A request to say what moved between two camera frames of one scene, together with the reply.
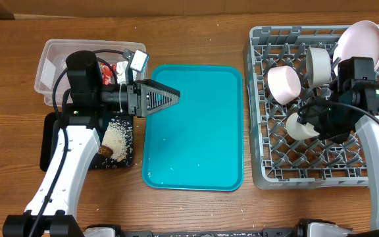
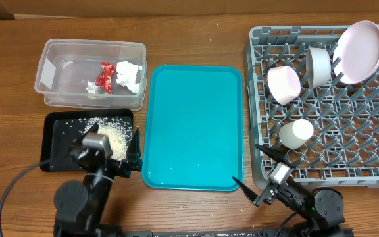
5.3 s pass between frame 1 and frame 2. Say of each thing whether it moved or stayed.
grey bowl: stayed
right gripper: moved
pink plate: stayed
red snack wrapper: stayed
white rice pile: stayed
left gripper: moved
